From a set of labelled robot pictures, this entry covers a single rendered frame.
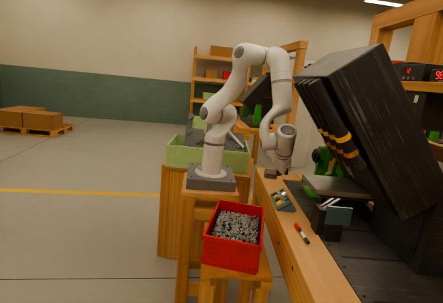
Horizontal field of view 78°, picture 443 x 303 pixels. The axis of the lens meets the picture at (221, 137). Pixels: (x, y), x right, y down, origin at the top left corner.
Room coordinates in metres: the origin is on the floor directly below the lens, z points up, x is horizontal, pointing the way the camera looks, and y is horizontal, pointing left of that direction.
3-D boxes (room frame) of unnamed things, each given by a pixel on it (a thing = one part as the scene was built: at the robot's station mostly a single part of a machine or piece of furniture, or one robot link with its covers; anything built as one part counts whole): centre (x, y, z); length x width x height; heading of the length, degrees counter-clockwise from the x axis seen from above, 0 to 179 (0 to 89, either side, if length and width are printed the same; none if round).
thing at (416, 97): (1.18, -0.84, 1.42); 0.17 x 0.12 x 0.15; 2
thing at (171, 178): (2.18, 0.06, 0.39); 0.68 x 0.52 x 0.79; 82
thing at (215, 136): (1.57, 0.01, 1.22); 0.19 x 0.12 x 0.24; 132
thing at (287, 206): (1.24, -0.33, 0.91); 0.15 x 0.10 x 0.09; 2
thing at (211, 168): (1.55, 0.04, 1.00); 0.19 x 0.19 x 0.18
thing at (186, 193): (1.55, 0.04, 0.83); 0.32 x 0.32 x 0.04; 6
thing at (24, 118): (5.54, 3.88, 0.22); 1.20 x 0.81 x 0.44; 94
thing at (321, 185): (0.98, -0.54, 1.11); 0.39 x 0.16 x 0.03; 92
